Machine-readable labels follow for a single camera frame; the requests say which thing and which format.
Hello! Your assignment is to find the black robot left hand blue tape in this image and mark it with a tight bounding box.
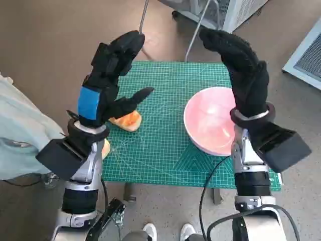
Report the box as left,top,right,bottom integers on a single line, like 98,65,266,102
76,30,155,129

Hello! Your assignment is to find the black gloved robot right hand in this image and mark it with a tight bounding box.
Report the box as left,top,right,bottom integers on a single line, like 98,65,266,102
199,28,270,119

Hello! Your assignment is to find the long braided toy bread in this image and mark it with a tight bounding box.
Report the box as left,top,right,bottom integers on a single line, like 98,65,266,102
109,110,141,132

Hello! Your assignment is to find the round toy bread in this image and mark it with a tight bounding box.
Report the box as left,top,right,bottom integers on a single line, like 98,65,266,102
101,139,111,159

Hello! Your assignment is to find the pink bowl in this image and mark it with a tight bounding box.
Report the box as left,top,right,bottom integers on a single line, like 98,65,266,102
183,87,238,157

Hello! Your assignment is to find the white desk with mesh panel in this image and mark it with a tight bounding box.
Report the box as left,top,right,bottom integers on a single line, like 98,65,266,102
282,24,321,90

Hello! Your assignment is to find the white mesh cabinet on casters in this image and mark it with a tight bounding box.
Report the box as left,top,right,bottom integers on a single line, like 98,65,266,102
157,0,263,33

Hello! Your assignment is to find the green cutting mat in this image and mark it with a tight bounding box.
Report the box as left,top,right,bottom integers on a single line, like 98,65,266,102
101,61,283,191

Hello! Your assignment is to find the grey table leg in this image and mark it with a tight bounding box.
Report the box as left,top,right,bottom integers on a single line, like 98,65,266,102
213,187,224,204
122,182,137,203

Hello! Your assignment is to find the grey metal chair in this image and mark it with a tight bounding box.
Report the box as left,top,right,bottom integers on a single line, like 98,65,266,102
138,0,219,62

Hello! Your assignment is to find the black metal stand bar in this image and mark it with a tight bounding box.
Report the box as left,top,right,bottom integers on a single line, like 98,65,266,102
82,197,126,241

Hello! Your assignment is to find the white robot left foot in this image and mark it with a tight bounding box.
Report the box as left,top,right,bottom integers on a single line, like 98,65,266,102
142,222,158,241

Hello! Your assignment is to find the white robot foot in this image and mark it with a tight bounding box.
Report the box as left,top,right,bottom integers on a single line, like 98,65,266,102
142,222,158,241
180,222,196,241

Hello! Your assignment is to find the white robot right foot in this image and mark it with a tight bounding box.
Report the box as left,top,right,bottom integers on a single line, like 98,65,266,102
180,222,196,241

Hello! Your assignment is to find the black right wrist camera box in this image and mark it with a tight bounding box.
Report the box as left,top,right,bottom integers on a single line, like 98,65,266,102
250,123,312,173

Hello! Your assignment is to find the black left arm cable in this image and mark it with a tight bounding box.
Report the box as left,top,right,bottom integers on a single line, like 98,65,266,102
100,175,110,219

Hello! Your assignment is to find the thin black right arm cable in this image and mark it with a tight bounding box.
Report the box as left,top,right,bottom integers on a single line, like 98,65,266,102
199,152,234,241

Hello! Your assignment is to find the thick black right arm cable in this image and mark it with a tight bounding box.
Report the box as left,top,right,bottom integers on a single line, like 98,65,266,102
206,203,300,241

